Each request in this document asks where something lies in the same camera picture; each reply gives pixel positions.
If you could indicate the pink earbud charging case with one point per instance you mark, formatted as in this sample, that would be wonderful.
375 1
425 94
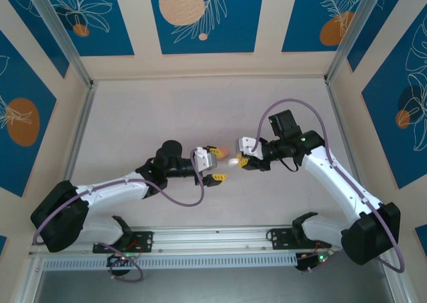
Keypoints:
225 152

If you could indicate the white round case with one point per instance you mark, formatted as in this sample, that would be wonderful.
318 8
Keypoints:
231 163

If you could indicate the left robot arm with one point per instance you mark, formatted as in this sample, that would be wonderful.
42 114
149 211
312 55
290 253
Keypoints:
110 193

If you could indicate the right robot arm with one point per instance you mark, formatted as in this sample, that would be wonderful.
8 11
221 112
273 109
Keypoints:
333 179

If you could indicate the grey metal panel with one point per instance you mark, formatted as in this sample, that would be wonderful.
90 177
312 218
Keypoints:
213 286

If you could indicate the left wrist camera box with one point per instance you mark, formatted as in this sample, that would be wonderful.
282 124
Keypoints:
207 161

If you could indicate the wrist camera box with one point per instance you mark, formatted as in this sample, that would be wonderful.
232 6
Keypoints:
207 161
247 144

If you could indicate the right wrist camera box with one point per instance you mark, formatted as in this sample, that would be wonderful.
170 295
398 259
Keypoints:
247 144

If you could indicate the aluminium side rail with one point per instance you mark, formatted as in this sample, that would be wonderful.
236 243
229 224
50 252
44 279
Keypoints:
78 133
340 123

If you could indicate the aluminium rail beam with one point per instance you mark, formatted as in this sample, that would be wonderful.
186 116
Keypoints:
213 239

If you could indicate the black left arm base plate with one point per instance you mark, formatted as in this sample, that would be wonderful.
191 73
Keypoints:
146 241

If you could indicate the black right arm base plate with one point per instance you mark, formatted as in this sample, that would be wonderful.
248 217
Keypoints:
278 238

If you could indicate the blue floral wall poster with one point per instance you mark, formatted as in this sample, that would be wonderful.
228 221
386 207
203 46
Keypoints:
300 16
33 32
383 133
233 32
20 82
383 26
116 22

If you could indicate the aluminium corner post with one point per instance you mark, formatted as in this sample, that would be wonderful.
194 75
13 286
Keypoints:
60 36
360 29

